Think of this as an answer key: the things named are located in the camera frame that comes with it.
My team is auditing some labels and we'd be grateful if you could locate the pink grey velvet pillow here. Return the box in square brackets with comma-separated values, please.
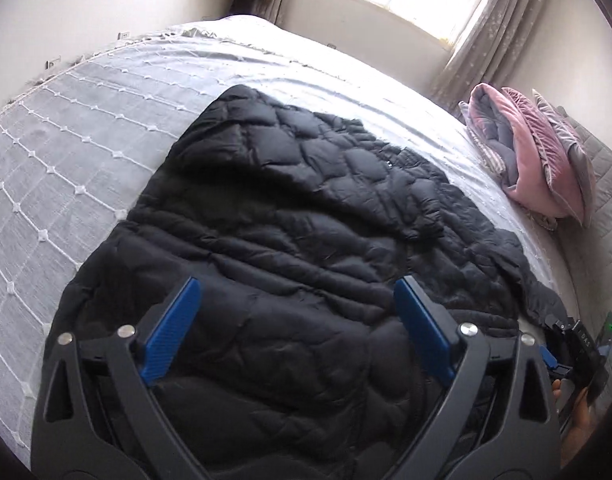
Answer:
[502, 87, 596, 228]

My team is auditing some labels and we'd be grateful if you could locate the beige dotted curtain right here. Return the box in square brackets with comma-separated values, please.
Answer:
[429, 0, 548, 117]

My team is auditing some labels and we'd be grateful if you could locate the person's right hand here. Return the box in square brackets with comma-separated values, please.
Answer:
[560, 388, 595, 468]

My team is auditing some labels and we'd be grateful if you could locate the pink grey folded quilt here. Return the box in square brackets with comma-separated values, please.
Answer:
[460, 82, 567, 219]

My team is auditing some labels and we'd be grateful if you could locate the grey quilted headboard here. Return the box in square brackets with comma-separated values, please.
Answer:
[556, 106, 612, 335]

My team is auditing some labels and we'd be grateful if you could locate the black quilted puffer jacket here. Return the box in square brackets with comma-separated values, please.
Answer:
[51, 86, 565, 479]

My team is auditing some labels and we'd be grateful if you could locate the white lace bedspread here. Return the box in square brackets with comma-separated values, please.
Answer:
[0, 16, 579, 462]

